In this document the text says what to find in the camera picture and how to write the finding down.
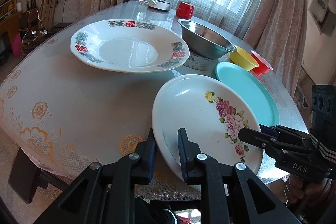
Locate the red plastic bowl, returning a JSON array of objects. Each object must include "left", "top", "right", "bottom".
[{"left": 251, "top": 50, "right": 273, "bottom": 75}]

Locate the stainless steel bowl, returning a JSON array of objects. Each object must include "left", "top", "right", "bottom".
[{"left": 177, "top": 19, "right": 237, "bottom": 60}]

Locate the beige curtain right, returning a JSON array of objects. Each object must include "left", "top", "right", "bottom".
[{"left": 243, "top": 0, "right": 307, "bottom": 96}]

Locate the white charger cable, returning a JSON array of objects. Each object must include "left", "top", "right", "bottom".
[{"left": 21, "top": 0, "right": 48, "bottom": 46}]

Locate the white plate with rose print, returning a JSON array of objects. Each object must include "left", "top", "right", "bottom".
[{"left": 152, "top": 75, "right": 263, "bottom": 178}]

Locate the teal round plate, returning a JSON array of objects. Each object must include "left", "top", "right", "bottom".
[{"left": 215, "top": 61, "right": 280, "bottom": 126}]

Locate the yellow plastic bowl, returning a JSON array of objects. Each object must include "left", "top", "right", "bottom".
[{"left": 230, "top": 46, "right": 259, "bottom": 71}]

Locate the white plate with red characters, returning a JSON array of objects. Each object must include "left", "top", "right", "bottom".
[{"left": 70, "top": 19, "right": 190, "bottom": 73}]

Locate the wooden chair at wall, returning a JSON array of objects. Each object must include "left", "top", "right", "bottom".
[{"left": 39, "top": 0, "right": 58, "bottom": 31}]

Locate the red mug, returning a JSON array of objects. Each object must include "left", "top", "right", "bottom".
[{"left": 175, "top": 2, "right": 194, "bottom": 19}]

